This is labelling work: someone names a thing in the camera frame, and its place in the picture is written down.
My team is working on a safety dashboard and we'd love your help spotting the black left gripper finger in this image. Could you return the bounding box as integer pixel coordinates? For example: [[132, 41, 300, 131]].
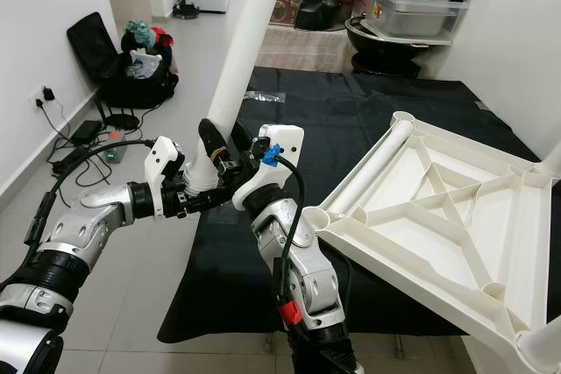
[[191, 187, 234, 215]]

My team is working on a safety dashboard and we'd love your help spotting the grey box device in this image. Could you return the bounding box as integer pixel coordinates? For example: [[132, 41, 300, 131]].
[[105, 138, 128, 163]]

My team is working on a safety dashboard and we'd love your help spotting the black tablecloth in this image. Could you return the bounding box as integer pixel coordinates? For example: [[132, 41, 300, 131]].
[[158, 66, 561, 344]]

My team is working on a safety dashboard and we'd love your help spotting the white plastic wrapper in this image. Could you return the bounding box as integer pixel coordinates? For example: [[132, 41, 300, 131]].
[[127, 50, 163, 79]]

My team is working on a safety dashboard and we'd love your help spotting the red cloth item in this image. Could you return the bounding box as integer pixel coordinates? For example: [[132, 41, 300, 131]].
[[151, 28, 172, 48]]

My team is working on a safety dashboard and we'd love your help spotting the black power adapter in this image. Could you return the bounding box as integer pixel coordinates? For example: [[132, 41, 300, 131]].
[[72, 120, 104, 143], [53, 148, 93, 173]]

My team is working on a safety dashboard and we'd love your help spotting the small black floor item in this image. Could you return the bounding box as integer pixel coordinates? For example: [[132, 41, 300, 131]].
[[174, 4, 201, 20]]

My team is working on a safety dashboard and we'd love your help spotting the black wok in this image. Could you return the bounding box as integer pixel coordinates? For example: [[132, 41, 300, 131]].
[[346, 17, 430, 75]]

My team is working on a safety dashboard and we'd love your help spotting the clear plastic storage container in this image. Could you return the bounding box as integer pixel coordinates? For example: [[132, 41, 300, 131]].
[[364, 0, 470, 39]]

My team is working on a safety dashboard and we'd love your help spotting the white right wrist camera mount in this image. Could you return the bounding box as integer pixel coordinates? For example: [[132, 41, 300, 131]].
[[232, 124, 305, 210]]

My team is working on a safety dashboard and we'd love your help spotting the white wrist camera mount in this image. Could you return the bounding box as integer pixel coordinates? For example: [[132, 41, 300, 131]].
[[145, 136, 187, 217], [232, 124, 305, 210]]

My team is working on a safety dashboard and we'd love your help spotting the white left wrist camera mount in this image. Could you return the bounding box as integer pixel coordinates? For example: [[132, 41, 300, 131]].
[[145, 136, 187, 217]]

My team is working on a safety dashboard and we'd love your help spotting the black floor cable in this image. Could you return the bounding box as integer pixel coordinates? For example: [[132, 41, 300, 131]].
[[39, 94, 150, 208]]

